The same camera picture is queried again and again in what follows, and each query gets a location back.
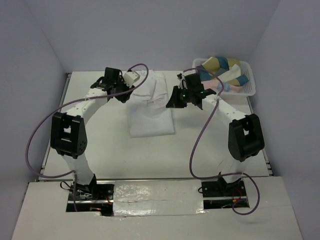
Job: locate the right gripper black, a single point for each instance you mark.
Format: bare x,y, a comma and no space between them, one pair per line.
174,102

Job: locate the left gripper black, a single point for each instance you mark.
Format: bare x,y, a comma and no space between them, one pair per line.
124,98

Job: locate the white long sleeve shirt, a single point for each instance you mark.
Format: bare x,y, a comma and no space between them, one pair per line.
147,115

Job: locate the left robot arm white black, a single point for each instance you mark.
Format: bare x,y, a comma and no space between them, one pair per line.
68,129

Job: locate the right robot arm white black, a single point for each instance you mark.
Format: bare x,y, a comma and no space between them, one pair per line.
244,133

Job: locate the pink shirt in basket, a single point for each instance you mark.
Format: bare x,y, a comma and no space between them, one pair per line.
230,86

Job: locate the colourful patchwork shirt in basket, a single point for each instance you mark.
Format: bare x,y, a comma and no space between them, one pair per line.
224,68

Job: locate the white plastic basket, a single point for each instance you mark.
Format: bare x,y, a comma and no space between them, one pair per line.
248,89

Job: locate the silver foil tape panel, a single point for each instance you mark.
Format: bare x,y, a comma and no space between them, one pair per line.
157,198

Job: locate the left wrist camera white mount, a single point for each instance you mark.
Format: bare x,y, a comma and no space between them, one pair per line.
130,77

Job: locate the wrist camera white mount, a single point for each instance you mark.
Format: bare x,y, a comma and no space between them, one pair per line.
130,77
182,81

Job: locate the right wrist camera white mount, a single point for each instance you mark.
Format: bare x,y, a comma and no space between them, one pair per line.
182,81

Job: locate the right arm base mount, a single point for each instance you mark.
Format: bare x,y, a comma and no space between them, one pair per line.
218,194

